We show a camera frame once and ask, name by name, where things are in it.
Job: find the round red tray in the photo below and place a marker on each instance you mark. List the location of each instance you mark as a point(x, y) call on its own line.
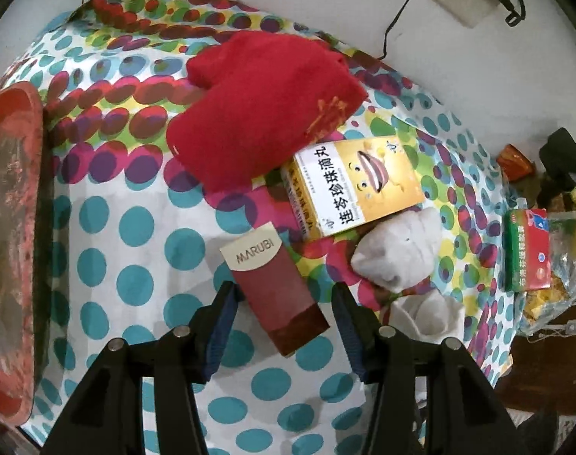
point(13, 227)

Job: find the black plug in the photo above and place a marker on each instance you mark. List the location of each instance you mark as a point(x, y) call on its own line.
point(512, 15)

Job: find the maroon box with beige end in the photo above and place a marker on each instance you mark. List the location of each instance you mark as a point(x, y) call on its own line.
point(276, 289)

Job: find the black clamp stand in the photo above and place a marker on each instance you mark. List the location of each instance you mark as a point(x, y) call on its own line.
point(560, 161)

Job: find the yellow medicine box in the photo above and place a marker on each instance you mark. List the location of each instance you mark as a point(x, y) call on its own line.
point(359, 189)

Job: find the large clear bag of snacks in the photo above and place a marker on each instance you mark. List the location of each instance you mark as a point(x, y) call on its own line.
point(565, 270)

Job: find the orange snack packet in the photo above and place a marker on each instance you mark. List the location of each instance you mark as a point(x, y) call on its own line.
point(514, 163)

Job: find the white sock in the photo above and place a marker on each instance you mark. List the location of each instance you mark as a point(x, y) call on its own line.
point(428, 315)
point(397, 249)

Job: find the polka-dot cloth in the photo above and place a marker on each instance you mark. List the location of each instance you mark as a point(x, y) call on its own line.
point(136, 227)

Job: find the green and red medicine box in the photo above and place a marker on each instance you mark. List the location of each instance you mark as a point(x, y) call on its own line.
point(527, 251)

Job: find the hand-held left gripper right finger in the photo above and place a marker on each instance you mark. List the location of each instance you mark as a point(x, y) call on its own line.
point(352, 339)

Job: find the yellow snack packet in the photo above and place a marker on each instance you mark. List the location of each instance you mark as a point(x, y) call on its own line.
point(546, 304)

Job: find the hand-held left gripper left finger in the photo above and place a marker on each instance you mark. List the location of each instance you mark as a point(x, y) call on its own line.
point(219, 334)

